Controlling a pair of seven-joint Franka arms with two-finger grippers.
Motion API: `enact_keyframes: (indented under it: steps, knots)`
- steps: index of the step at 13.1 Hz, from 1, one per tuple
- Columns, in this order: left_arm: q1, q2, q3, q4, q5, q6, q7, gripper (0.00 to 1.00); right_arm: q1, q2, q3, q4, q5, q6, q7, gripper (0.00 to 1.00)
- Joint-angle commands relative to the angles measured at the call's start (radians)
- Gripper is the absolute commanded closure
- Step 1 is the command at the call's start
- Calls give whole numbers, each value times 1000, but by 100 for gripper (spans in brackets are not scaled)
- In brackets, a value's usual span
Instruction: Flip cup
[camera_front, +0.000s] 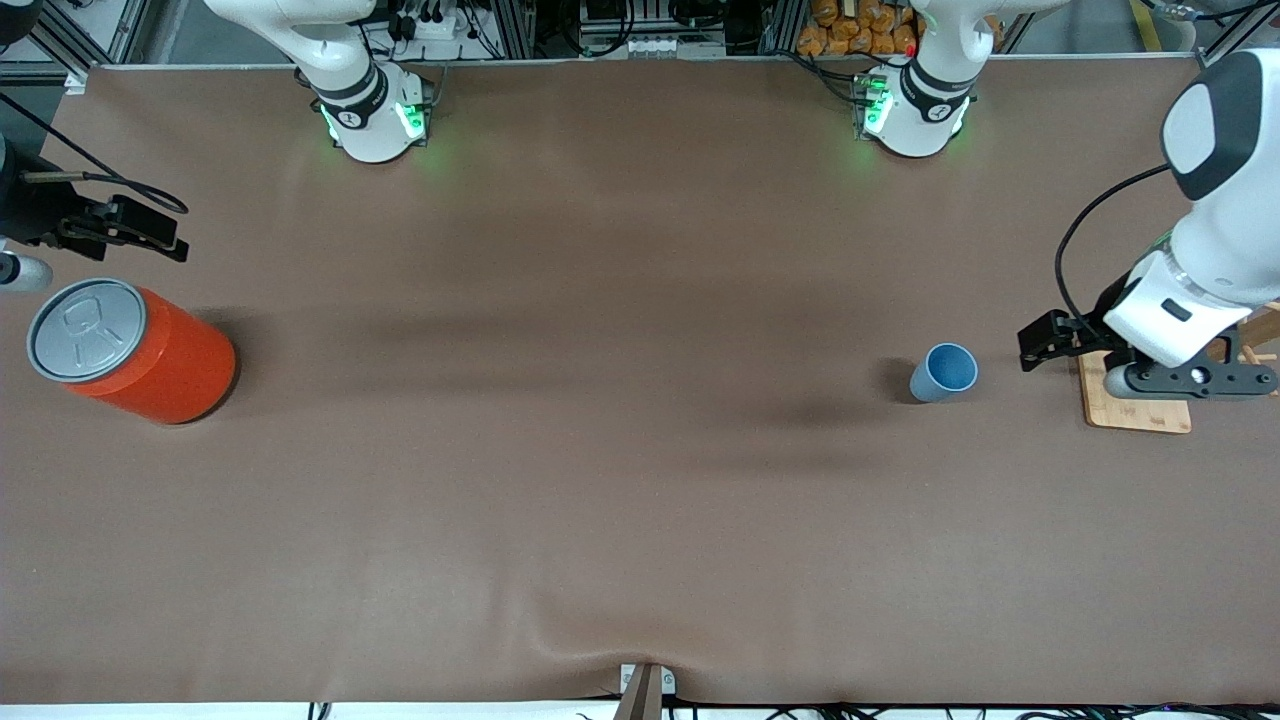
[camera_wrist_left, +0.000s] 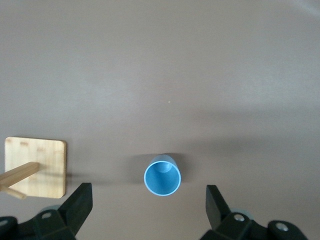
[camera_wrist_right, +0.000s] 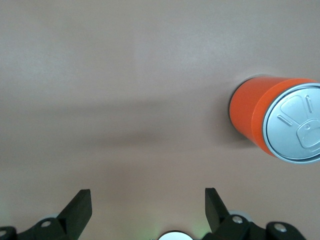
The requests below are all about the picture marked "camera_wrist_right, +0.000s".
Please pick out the orange can grey lid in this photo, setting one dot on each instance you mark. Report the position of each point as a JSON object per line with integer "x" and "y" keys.
{"x": 245, "y": 107}

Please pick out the brown table cover mat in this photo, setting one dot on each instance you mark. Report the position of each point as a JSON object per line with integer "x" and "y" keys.
{"x": 125, "y": 75}

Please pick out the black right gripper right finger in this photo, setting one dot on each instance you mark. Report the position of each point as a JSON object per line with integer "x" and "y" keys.
{"x": 216, "y": 212}

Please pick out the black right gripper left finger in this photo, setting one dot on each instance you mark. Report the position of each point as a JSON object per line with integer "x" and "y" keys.
{"x": 75, "y": 215}

